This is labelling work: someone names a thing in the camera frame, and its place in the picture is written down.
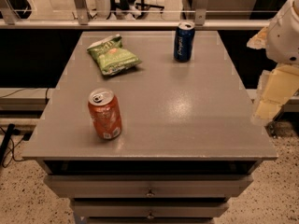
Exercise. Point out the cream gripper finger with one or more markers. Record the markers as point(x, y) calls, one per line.
point(275, 89)
point(259, 41)

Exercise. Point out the blue pepsi can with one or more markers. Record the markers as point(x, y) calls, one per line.
point(183, 41)

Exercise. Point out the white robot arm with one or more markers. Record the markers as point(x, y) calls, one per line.
point(280, 39)

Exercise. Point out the orange coke can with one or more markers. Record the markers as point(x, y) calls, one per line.
point(105, 113)

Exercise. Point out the grey drawer cabinet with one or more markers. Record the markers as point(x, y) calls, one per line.
point(178, 120)

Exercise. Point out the green chip bag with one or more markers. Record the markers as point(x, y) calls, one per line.
point(111, 57)

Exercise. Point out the metal railing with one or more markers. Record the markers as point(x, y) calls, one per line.
point(83, 20)

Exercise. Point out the lower drawer with knob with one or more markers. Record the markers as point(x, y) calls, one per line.
point(149, 208)

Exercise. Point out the drawer with knob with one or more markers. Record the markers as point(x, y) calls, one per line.
point(149, 208)
point(211, 186)

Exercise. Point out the upper drawer with knob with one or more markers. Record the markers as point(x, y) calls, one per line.
point(211, 186)

